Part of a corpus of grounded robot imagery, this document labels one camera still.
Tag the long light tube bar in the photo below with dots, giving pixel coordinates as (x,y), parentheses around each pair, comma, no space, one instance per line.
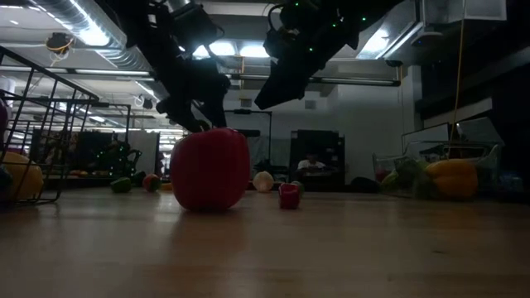
(103,73)

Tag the clear plastic container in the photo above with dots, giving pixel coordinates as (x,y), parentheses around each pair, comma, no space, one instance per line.
(497,161)

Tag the bright ceiling light panel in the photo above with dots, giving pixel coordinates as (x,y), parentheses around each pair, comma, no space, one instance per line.
(244,50)

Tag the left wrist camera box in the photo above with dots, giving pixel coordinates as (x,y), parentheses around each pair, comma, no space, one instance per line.
(198,27)

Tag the white garlic bulb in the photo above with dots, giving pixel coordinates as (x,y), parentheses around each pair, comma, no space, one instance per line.
(263,182)

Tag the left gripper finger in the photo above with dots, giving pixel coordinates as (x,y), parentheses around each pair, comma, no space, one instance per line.
(184,113)
(219,107)

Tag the background black robot arm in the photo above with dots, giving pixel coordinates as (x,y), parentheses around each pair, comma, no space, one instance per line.
(120,159)

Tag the orange citrus fruit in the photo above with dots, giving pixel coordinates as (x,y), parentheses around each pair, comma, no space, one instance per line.
(22,178)

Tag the small yellow chili pepper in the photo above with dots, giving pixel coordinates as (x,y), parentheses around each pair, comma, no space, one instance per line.
(165,186)

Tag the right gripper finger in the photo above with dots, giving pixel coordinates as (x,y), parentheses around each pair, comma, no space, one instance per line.
(294,80)

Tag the green pea pod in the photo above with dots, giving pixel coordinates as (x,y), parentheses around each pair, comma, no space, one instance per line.
(391,180)

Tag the silver ceiling air duct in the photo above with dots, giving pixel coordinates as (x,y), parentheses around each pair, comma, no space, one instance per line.
(62,12)

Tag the white partition panel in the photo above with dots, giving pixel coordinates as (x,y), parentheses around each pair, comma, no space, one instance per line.
(147,149)

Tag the black cabinet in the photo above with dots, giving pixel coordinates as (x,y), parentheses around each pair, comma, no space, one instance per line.
(316,145)

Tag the black frame clamp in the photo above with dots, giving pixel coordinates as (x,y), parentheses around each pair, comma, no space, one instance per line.
(364,185)

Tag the small green pepper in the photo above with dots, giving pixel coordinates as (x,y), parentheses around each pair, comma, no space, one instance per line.
(121,185)

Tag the large red bell pepper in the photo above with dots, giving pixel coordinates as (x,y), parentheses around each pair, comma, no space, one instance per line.
(209,174)

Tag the person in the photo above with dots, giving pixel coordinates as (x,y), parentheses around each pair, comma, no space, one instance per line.
(311,164)

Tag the small orange-red tomato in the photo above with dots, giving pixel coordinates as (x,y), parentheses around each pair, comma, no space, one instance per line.
(152,182)

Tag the yellow bell pepper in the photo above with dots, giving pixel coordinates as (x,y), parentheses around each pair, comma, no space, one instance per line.
(453,180)

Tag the black yellow ceiling reel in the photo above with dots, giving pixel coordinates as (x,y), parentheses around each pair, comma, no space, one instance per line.
(59,42)

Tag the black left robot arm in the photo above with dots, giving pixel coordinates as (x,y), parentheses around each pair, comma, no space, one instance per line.
(145,29)

